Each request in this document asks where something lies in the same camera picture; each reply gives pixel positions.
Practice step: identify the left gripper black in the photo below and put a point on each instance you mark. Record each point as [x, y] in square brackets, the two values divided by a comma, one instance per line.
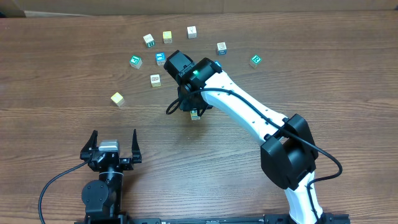
[127, 162]

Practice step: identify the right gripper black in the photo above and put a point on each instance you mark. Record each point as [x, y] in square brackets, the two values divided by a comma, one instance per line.
[187, 105]

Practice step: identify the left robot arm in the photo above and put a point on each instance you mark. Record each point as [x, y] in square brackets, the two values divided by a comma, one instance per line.
[102, 197]

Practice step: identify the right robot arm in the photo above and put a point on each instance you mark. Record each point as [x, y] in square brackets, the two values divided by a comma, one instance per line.
[288, 151]

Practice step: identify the wooden block yellow side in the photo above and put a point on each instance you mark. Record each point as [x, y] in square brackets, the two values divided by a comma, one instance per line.
[155, 80]

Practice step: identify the blue letter T block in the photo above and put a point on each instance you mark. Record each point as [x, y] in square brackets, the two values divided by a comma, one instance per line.
[160, 58]

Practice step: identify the yellow top block near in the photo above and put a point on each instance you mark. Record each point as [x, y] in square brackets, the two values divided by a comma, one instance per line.
[118, 99]

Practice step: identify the white block blue side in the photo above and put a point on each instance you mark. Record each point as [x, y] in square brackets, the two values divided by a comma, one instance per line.
[221, 48]

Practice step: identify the yellow top block far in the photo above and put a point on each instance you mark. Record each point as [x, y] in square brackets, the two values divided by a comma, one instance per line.
[167, 37]

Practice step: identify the green letter block left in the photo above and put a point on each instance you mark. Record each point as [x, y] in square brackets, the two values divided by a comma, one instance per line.
[135, 61]

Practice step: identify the white block top centre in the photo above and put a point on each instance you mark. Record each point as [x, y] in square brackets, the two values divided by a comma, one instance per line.
[192, 32]

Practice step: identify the green letter R block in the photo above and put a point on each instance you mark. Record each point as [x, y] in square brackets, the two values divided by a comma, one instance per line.
[255, 61]

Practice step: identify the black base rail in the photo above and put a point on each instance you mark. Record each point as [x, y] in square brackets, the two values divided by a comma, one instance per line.
[265, 219]

